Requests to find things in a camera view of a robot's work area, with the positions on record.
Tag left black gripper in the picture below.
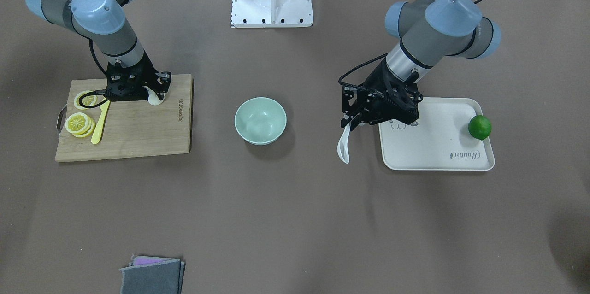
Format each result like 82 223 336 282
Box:
341 59 419 131

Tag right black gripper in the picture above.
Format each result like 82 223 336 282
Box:
106 51 171 101

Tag white plastic spoon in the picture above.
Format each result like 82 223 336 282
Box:
336 123 350 164

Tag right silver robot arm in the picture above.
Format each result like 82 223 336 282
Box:
25 0 171 105

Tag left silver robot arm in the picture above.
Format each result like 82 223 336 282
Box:
339 0 502 132

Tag mint green bowl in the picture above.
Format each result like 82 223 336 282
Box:
234 97 287 146

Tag bamboo cutting board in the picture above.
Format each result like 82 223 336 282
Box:
55 74 193 163

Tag yellow plastic knife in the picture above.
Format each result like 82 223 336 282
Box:
91 100 111 145

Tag cream rabbit print tray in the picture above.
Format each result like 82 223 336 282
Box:
378 97 495 171

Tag upper lemon slice stack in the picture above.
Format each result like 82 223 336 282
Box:
65 112 96 138

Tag green lime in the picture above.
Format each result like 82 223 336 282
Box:
467 115 492 141

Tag folded grey cloth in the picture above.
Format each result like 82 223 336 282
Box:
120 255 185 294

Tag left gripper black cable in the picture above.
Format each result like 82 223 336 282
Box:
338 53 389 96

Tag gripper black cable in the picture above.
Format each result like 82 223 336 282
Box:
338 53 389 96
81 38 113 109

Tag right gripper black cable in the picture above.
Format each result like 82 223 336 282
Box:
81 38 113 109

